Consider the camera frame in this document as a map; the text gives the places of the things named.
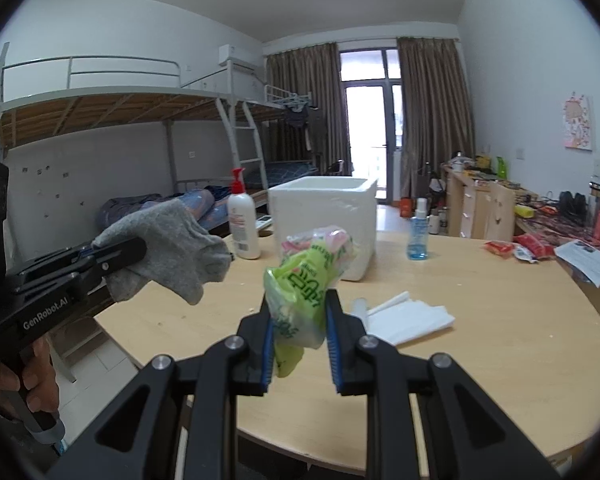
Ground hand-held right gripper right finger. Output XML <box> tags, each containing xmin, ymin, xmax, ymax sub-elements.
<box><xmin>324</xmin><ymin>287</ymin><xmax>561</xmax><ymax>480</ymax></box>

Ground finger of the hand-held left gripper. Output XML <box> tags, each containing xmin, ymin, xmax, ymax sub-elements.
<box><xmin>30</xmin><ymin>242</ymin><xmax>97</xmax><ymax>262</ymax></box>
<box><xmin>17</xmin><ymin>236</ymin><xmax>148</xmax><ymax>293</ymax></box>

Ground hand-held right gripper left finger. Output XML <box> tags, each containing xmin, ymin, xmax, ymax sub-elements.
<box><xmin>50</xmin><ymin>292</ymin><xmax>276</xmax><ymax>480</ymax></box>

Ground grey sock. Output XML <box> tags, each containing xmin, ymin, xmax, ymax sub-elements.
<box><xmin>92</xmin><ymin>199</ymin><xmax>232</xmax><ymax>306</ymax></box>

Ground green plastic packet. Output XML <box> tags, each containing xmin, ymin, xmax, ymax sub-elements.
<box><xmin>263</xmin><ymin>226</ymin><xmax>357</xmax><ymax>378</ymax></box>

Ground white tissue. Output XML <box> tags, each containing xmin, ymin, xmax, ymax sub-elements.
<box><xmin>352</xmin><ymin>291</ymin><xmax>456</xmax><ymax>347</ymax></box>

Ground white foam box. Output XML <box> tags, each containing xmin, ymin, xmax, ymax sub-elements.
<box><xmin>267</xmin><ymin>176</ymin><xmax>379</xmax><ymax>282</ymax></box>

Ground person's left hand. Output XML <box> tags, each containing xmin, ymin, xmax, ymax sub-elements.
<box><xmin>0</xmin><ymin>336</ymin><xmax>61</xmax><ymax>418</ymax></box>

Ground dark blue blanket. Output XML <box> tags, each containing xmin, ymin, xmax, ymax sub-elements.
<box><xmin>97</xmin><ymin>194</ymin><xmax>163</xmax><ymax>231</ymax></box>

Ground blue patterned quilt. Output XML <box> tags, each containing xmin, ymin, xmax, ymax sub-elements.
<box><xmin>177</xmin><ymin>187</ymin><xmax>231</xmax><ymax>231</ymax></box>

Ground white pump lotion bottle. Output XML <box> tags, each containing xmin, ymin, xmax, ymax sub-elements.
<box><xmin>227</xmin><ymin>167</ymin><xmax>262</xmax><ymax>261</ymax></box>

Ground blue spray bottle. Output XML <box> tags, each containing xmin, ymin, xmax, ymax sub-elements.
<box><xmin>407</xmin><ymin>198</ymin><xmax>429</xmax><ymax>261</ymax></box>

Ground white metal bunk bed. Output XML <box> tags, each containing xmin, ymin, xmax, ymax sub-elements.
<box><xmin>0</xmin><ymin>42</ymin><xmax>261</xmax><ymax>271</ymax></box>
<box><xmin>227</xmin><ymin>85</ymin><xmax>331</xmax><ymax>196</ymax></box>

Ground wooden desk with drawers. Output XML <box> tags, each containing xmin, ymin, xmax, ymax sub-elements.
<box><xmin>440</xmin><ymin>162</ymin><xmax>536</xmax><ymax>241</ymax></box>

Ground glass balcony door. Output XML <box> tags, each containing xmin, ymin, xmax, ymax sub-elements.
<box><xmin>339</xmin><ymin>48</ymin><xmax>403</xmax><ymax>206</ymax></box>

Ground wooden chair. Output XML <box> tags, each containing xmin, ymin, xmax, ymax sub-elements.
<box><xmin>487</xmin><ymin>180</ymin><xmax>517</xmax><ymax>241</ymax></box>

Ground hanging dark clothes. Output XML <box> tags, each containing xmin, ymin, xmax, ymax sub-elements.
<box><xmin>282</xmin><ymin>105</ymin><xmax>328</xmax><ymax>153</ymax></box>

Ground white air conditioner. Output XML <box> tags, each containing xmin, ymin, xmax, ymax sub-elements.
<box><xmin>218</xmin><ymin>45</ymin><xmax>263</xmax><ymax>68</ymax></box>

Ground brown curtain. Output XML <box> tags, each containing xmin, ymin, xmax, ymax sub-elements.
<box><xmin>396</xmin><ymin>36</ymin><xmax>476</xmax><ymax>203</ymax></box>
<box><xmin>265</xmin><ymin>42</ymin><xmax>342</xmax><ymax>176</ymax></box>

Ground large red snack packet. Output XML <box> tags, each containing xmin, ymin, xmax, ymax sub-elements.
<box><xmin>517</xmin><ymin>232</ymin><xmax>556</xmax><ymax>261</ymax></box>

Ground patterned table cloth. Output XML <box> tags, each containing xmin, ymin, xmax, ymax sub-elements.
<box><xmin>515</xmin><ymin>200</ymin><xmax>600</xmax><ymax>281</ymax></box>

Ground printed paper sheet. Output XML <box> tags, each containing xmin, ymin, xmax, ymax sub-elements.
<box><xmin>554</xmin><ymin>239</ymin><xmax>600</xmax><ymax>288</ymax></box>

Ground black headphones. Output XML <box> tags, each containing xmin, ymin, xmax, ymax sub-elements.
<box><xmin>557</xmin><ymin>190</ymin><xmax>588</xmax><ymax>221</ymax></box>

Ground pink wall poster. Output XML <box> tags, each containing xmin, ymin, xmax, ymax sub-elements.
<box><xmin>561</xmin><ymin>92</ymin><xmax>594</xmax><ymax>152</ymax></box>

